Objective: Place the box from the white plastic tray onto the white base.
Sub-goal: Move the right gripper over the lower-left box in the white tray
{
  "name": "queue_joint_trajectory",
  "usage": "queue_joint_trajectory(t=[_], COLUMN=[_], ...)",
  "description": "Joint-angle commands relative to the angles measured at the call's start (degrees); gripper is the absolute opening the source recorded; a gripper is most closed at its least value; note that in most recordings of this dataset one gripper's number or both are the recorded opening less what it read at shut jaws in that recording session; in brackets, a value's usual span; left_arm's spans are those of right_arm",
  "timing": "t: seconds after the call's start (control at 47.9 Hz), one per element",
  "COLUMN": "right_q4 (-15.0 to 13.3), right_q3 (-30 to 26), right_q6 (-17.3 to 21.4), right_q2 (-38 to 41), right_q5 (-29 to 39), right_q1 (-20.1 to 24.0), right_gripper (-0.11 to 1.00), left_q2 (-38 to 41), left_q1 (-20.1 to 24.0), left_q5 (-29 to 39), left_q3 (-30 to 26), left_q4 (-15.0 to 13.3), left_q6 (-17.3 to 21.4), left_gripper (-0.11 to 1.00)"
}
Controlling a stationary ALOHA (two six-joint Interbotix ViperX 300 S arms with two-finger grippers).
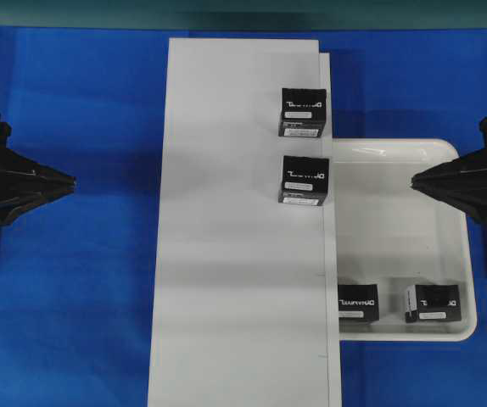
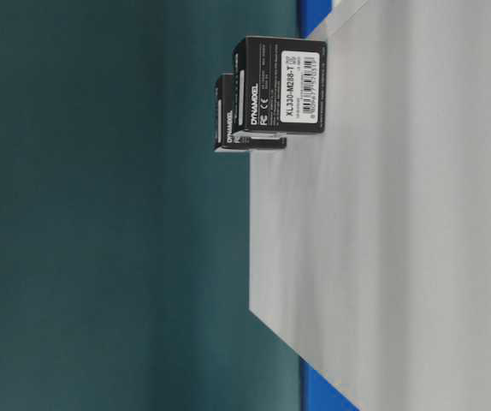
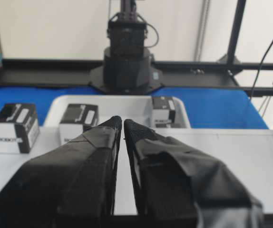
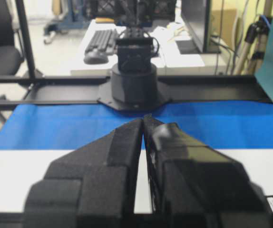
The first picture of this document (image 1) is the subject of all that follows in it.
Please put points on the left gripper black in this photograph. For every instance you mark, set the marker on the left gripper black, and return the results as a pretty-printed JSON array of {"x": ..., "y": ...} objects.
[{"x": 11, "y": 208}]

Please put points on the black box on base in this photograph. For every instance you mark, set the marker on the black box on base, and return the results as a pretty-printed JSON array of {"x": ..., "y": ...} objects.
[
  {"x": 303, "y": 112},
  {"x": 304, "y": 181}
]

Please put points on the black box middle on base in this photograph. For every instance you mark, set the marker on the black box middle on base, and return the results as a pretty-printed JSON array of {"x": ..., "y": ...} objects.
[{"x": 304, "y": 181}]

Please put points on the white base board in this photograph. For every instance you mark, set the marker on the white base board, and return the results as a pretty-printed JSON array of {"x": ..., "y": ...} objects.
[{"x": 244, "y": 285}]

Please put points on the black box far on base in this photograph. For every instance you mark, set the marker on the black box far on base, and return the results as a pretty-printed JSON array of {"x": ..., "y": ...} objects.
[{"x": 303, "y": 112}]

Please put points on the black box from tray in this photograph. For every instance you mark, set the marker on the black box from tray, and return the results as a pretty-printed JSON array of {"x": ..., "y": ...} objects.
[{"x": 358, "y": 303}]

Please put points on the white plastic tray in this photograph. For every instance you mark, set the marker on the white plastic tray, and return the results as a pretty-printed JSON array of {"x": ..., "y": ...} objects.
[{"x": 392, "y": 236}]

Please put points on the black box in tray corner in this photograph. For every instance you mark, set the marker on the black box in tray corner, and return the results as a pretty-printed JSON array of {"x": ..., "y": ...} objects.
[{"x": 432, "y": 303}]

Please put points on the blue table cloth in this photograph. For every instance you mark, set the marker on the blue table cloth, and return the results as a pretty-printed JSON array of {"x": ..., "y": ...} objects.
[{"x": 76, "y": 275}]

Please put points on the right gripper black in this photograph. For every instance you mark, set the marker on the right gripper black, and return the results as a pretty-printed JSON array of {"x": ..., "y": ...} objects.
[{"x": 469, "y": 170}]

